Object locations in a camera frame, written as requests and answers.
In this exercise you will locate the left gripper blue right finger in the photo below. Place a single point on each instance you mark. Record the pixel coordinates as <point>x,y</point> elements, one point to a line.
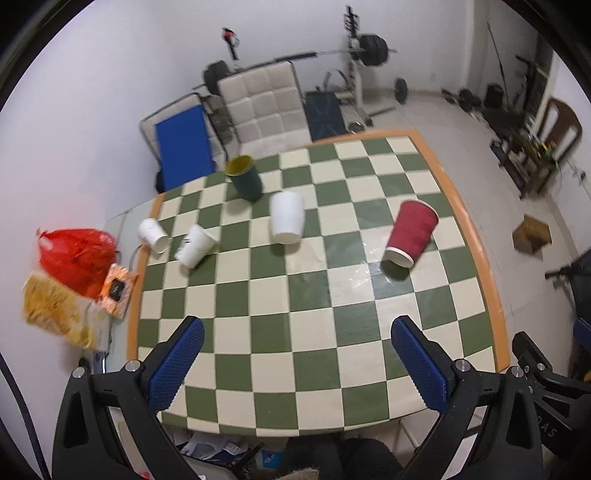
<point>508,445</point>

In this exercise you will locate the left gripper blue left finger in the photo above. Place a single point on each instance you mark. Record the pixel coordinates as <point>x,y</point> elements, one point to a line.
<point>86,444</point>

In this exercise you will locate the red ribbed paper cup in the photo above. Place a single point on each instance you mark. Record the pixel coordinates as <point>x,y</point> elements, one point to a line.
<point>411,234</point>

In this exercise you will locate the small white paper cup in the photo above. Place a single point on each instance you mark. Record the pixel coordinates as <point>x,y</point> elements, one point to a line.
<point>151,234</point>

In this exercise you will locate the white printed paper cup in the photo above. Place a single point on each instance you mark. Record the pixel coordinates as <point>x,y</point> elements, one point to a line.
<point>194,246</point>

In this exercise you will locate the plain white foam cup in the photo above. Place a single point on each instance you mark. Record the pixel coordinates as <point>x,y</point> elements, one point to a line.
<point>287,217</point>

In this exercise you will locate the dark green cup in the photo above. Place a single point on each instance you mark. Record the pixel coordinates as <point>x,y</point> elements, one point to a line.
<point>242,172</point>

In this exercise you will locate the black stroller with clothes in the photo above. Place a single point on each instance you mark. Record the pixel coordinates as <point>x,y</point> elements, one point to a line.
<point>577,274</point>

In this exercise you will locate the yellow white snack package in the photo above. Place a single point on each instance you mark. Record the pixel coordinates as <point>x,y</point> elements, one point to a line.
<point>56,309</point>

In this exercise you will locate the orange wet wipes pack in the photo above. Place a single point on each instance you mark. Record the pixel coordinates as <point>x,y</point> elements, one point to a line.
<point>116,291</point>

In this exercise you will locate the brown cardboard box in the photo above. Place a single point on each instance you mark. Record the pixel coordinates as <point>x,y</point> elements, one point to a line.
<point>531,235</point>

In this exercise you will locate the red plastic bag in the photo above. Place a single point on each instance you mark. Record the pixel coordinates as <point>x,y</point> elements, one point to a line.
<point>78,258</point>

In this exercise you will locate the brown wooden chair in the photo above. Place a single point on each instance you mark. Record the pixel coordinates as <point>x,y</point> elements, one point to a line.
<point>536,157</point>

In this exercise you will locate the blue folding mat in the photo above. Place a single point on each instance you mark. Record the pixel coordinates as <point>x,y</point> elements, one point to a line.
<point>185,149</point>

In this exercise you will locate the beige quilted cushion chair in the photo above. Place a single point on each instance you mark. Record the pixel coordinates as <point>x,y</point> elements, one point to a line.
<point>266,109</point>

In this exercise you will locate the barbell weight rack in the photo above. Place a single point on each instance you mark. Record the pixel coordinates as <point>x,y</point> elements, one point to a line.
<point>362,50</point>

